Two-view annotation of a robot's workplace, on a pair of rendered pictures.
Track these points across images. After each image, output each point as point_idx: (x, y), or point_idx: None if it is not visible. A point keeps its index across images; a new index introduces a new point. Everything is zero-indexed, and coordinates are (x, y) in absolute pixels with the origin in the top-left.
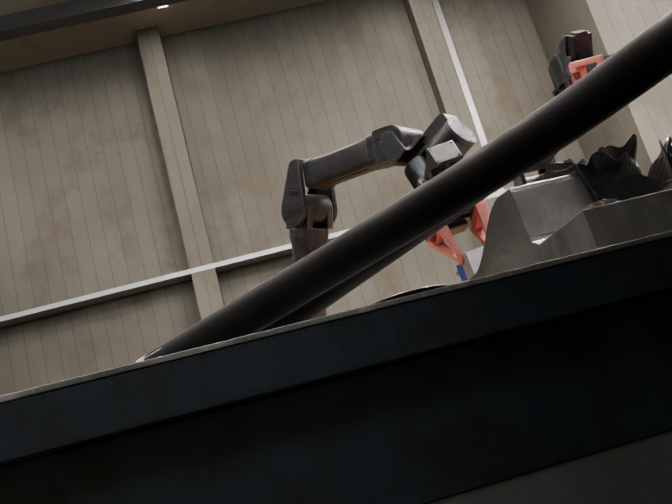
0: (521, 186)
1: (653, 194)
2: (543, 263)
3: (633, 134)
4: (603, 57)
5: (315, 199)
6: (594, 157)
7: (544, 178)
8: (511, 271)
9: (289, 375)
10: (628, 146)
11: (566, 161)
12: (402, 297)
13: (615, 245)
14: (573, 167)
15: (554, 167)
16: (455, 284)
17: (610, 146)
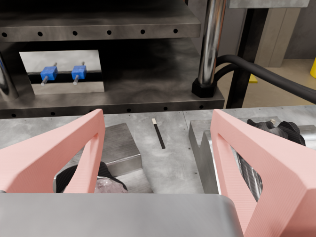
0: (307, 125)
1: (254, 117)
2: (284, 106)
3: (248, 119)
4: (106, 200)
5: None
6: (271, 123)
7: (299, 132)
8: (290, 106)
9: None
10: (252, 123)
11: (285, 122)
12: (311, 105)
13: (270, 106)
14: (282, 123)
15: (292, 124)
16: (301, 105)
17: (262, 122)
